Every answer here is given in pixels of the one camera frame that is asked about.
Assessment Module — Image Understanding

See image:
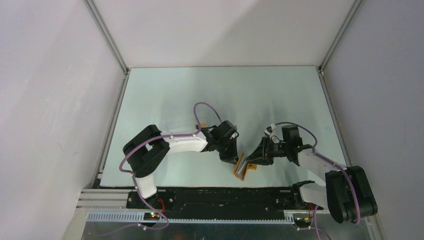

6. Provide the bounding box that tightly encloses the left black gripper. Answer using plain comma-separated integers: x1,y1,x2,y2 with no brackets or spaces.
216,136,240,166

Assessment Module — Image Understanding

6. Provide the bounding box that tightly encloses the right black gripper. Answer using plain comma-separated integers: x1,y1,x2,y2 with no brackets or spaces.
246,135,289,166

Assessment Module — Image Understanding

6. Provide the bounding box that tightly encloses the orange card holder wallet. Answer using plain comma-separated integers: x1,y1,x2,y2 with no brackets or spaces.
233,152,257,181

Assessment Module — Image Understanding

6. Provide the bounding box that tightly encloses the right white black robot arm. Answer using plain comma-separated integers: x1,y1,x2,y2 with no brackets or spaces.
240,121,378,224

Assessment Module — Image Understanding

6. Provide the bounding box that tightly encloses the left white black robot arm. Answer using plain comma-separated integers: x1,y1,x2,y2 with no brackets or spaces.
122,120,239,208

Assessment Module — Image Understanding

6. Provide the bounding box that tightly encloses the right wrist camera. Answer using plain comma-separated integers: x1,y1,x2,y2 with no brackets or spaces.
264,123,276,139

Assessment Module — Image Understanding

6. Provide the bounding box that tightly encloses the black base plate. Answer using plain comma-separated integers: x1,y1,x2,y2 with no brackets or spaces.
146,187,315,220

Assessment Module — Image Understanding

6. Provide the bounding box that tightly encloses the grey slotted cable duct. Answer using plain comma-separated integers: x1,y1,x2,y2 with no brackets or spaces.
87,211,295,225

